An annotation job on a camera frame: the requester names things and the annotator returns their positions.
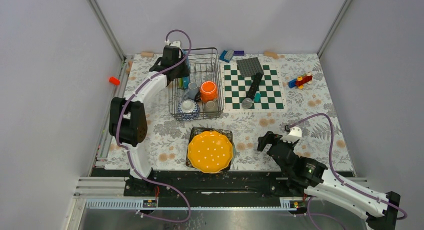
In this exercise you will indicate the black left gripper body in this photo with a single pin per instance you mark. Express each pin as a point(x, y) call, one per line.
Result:
point(181, 70)

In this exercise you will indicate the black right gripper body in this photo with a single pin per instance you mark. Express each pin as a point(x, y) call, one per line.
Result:
point(288, 143)

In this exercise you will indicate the yellow polka dot plate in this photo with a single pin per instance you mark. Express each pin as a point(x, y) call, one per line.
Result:
point(210, 151)

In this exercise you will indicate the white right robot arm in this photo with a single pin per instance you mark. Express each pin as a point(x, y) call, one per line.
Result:
point(376, 208)

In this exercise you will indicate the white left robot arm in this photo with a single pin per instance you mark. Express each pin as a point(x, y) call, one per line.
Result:
point(127, 116)

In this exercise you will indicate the green plate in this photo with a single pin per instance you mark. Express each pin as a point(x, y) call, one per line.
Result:
point(181, 83)

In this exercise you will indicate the left wooden cork block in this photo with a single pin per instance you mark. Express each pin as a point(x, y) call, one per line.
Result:
point(147, 54)

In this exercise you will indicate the wooden cork block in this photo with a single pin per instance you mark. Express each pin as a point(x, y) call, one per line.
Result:
point(271, 54)
point(147, 54)

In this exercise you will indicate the blue polka dot plate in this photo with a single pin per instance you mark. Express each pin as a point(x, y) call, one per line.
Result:
point(186, 80)

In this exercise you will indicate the teal rectangular block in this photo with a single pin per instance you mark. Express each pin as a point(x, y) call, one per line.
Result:
point(257, 97)

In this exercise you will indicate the black glitter microphone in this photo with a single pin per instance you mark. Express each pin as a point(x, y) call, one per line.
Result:
point(248, 101)

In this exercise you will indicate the grey blue ceramic mug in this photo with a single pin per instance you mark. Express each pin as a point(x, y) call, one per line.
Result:
point(192, 92)

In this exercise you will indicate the orange ceramic mug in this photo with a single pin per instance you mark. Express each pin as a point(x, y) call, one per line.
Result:
point(208, 91)

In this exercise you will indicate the blue grey lego brick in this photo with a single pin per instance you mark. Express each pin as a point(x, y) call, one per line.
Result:
point(226, 56)

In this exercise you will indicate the blue white patterned bowl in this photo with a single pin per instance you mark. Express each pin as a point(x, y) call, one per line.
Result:
point(188, 110)

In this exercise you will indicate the colourful lego toy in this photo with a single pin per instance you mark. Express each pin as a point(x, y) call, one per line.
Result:
point(300, 81)

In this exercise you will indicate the purple lego brick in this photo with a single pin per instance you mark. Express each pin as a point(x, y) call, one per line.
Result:
point(238, 53)

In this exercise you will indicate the orange plastic cap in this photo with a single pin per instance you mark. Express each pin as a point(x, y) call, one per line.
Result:
point(114, 81)

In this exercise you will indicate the small beige ceramic cup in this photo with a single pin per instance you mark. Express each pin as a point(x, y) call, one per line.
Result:
point(210, 106)

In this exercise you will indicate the grey lego baseplate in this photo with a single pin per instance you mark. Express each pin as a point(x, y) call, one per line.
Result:
point(249, 67)

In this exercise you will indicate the right wooden cork block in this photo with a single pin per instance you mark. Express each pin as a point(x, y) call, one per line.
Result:
point(271, 54)

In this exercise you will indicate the grey wire dish rack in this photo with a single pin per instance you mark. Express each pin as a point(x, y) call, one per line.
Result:
point(205, 66)

